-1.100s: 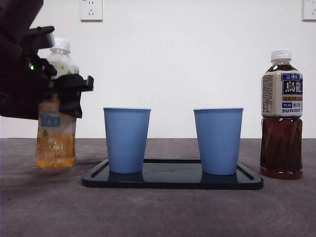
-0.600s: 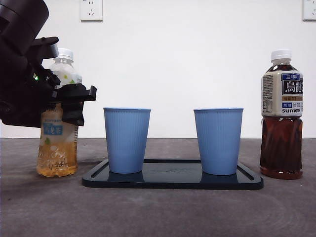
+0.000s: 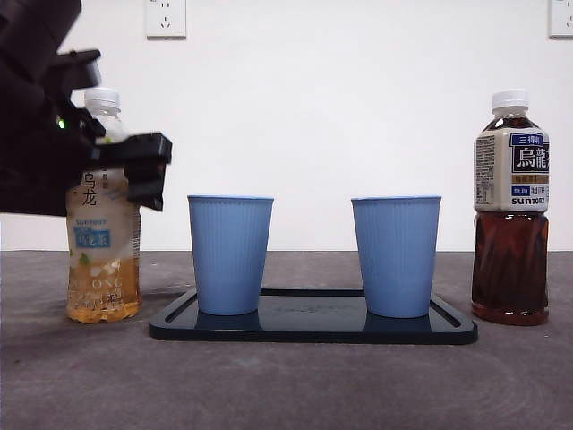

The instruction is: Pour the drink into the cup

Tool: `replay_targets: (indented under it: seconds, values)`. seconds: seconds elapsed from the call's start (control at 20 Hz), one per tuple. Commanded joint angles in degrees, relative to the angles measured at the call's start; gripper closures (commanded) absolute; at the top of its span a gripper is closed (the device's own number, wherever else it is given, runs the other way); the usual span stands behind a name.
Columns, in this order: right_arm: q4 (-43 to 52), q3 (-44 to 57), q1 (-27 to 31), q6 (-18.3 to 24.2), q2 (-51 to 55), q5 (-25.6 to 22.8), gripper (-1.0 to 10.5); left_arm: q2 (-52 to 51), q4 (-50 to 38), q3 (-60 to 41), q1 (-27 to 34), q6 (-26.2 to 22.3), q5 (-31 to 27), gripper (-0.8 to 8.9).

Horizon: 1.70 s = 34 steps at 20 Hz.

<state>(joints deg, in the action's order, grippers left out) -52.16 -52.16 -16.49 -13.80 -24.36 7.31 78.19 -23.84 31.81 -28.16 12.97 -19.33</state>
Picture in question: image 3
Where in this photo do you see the jasmine oolong tea bottle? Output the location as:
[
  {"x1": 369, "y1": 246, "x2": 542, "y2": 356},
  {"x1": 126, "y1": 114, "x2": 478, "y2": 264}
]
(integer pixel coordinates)
[{"x1": 65, "y1": 87, "x2": 143, "y2": 324}]

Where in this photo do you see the dark oolong tea bottle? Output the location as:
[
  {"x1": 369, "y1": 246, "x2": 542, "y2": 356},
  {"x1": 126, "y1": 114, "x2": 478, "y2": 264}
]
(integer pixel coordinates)
[{"x1": 470, "y1": 88, "x2": 551, "y2": 327}]

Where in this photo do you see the blue ribbed cup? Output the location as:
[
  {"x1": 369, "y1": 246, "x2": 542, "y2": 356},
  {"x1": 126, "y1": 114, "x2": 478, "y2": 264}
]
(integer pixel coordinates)
[
  {"x1": 350, "y1": 194, "x2": 443, "y2": 319},
  {"x1": 186, "y1": 194, "x2": 275, "y2": 316}
]

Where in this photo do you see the dark blue tray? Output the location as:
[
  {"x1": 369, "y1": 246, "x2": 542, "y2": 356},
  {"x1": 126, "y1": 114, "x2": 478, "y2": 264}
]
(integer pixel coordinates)
[{"x1": 148, "y1": 288, "x2": 479, "y2": 345}]

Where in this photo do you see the white wall socket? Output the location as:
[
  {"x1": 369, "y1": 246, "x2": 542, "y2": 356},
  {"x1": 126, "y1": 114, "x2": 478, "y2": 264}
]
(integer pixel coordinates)
[
  {"x1": 548, "y1": 0, "x2": 573, "y2": 39},
  {"x1": 144, "y1": 0, "x2": 187, "y2": 40}
]

